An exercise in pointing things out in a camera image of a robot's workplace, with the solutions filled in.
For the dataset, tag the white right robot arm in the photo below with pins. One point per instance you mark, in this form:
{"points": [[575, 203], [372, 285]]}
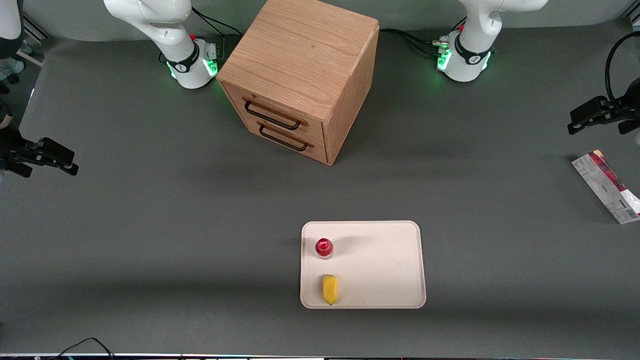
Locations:
{"points": [[150, 20]]}

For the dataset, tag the yellow lemon-shaped object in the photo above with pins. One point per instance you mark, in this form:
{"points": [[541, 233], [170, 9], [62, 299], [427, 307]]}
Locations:
{"points": [[329, 289]]}

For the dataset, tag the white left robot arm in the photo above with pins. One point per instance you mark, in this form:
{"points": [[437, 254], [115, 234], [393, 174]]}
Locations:
{"points": [[472, 45]]}

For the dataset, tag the aluminium frame rail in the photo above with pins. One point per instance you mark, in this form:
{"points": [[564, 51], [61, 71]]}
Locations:
{"points": [[36, 27]]}

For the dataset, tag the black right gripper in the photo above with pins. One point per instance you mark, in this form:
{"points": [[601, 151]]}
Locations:
{"points": [[11, 148]]}

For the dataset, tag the wooden drawer cabinet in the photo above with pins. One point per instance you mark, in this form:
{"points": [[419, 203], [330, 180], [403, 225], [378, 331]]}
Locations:
{"points": [[300, 55]]}

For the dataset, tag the red cookie box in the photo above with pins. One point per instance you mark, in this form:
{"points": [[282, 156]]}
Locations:
{"points": [[607, 187]]}

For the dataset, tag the red capped small bottle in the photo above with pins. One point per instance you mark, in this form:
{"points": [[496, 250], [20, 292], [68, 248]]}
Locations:
{"points": [[324, 247]]}

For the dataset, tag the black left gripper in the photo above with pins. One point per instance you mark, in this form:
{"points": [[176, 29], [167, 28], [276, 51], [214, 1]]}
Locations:
{"points": [[616, 110]]}

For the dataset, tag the cream plastic tray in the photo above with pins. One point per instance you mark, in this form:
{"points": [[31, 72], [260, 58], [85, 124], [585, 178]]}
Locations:
{"points": [[375, 270]]}

